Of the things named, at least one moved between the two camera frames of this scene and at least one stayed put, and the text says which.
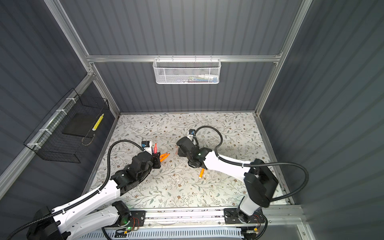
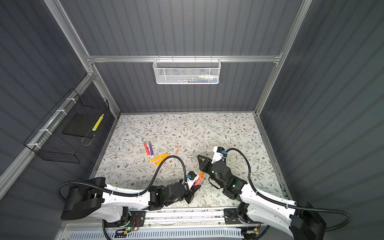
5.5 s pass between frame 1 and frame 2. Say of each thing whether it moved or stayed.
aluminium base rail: stayed
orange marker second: stayed
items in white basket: stayed
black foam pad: stayed
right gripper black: moved
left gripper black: moved
